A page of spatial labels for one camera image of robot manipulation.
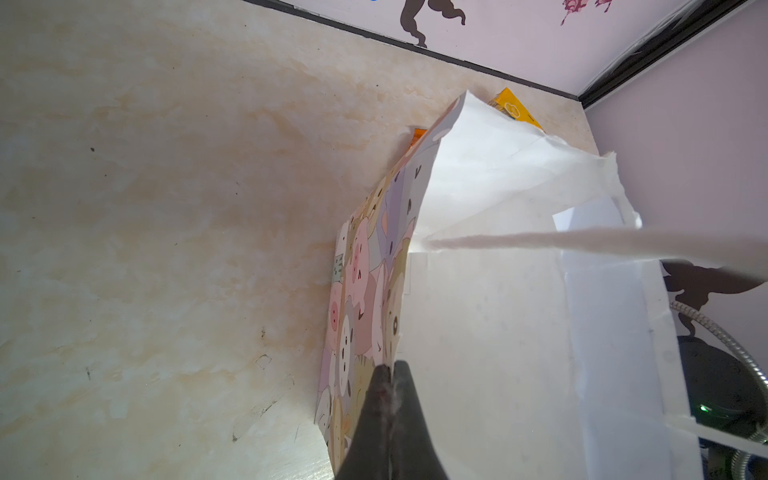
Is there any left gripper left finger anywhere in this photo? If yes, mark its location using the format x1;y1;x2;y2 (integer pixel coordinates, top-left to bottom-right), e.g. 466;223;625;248
335;364;393;480

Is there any white paper gift bag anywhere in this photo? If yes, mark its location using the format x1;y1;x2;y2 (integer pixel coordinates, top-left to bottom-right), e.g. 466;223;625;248
314;89;768;480

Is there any orange white snack packet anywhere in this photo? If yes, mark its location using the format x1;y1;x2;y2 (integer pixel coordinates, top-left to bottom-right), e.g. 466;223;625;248
410;128;427;147

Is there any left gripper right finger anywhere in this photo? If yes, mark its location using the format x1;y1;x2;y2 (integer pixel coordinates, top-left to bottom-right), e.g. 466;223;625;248
390;360;448;480

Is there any yellow corn snack bag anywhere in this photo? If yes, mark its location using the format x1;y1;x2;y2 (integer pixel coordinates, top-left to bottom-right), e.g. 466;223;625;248
488;88;544;130

